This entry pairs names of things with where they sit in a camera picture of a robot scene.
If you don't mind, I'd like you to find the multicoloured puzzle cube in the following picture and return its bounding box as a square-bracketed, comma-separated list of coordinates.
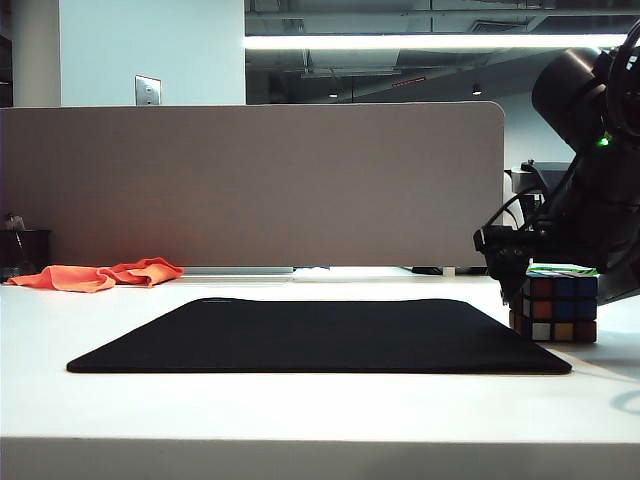
[508, 273, 600, 345]

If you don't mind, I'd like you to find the orange cloth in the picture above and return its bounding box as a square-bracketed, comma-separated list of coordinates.
[5, 257, 185, 294]

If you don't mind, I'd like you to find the black mouse pad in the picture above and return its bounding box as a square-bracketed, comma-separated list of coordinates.
[66, 298, 573, 375]

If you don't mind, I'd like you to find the wide grey desk partition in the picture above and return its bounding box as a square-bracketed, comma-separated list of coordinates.
[0, 101, 506, 269]

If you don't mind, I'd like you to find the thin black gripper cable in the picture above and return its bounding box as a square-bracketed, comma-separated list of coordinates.
[483, 185, 549, 239]

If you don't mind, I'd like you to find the green packet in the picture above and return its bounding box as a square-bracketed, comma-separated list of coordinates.
[527, 263, 600, 278]

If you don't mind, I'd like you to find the white bag with black straps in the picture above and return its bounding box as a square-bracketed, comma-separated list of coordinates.
[502, 167, 526, 229]

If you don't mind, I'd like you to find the metal wall switch plate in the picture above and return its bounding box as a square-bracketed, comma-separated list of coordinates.
[134, 74, 163, 107]

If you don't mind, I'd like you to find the black mesh pen holder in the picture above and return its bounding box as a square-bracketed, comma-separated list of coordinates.
[0, 228, 53, 284]

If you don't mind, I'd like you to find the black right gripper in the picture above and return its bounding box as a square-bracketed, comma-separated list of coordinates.
[472, 199, 640, 307]

